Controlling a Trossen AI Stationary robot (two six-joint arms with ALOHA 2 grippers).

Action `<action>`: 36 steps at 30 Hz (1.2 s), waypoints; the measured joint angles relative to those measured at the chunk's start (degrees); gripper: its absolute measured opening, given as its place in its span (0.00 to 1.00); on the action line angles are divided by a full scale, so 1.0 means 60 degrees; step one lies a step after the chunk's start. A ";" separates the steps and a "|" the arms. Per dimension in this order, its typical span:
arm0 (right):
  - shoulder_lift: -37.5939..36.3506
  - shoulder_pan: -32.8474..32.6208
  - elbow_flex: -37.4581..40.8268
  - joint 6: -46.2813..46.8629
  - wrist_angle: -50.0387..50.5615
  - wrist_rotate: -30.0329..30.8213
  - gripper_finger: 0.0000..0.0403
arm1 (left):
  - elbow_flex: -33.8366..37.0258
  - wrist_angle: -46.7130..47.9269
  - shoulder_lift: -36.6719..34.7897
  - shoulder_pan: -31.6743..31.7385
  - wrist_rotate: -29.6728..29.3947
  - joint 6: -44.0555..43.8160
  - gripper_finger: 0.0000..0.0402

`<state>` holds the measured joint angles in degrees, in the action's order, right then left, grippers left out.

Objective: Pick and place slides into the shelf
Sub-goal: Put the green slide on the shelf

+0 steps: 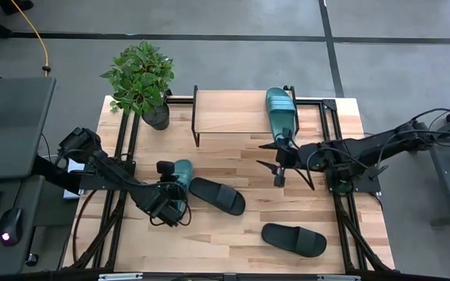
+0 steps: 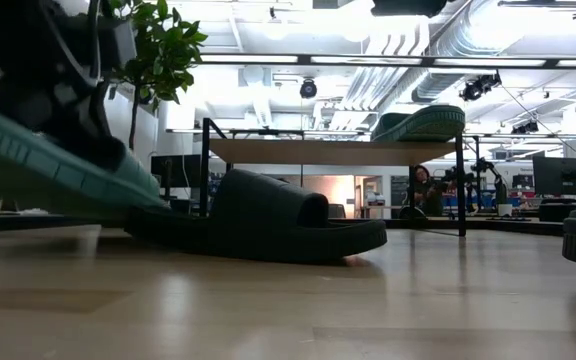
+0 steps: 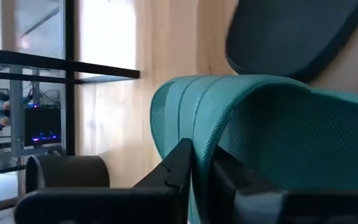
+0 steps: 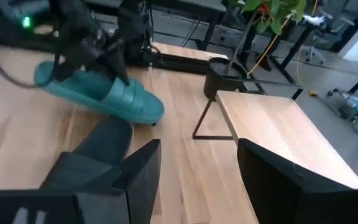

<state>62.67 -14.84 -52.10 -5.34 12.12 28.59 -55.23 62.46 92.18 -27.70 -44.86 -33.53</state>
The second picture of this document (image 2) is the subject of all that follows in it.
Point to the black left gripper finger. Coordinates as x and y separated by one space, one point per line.
95 152

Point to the green rubber slide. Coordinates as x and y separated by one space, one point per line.
428 125
43 165

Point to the wooden shelf black metal frame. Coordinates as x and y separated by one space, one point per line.
328 152

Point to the background black robot arm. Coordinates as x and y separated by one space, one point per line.
488 175

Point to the black computer monitor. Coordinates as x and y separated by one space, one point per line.
175 170
563 175

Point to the green potted plant black pot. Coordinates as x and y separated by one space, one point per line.
163 50

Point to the black ceiling spotlight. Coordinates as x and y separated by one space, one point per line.
525 127
478 86

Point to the person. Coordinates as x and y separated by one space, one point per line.
428 192

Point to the white cup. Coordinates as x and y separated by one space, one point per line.
504 209

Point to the black overhead frame bar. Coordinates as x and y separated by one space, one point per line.
428 62

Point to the black dome camera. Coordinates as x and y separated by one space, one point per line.
308 89

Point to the black aluminium table frame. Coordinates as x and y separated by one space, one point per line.
518 227

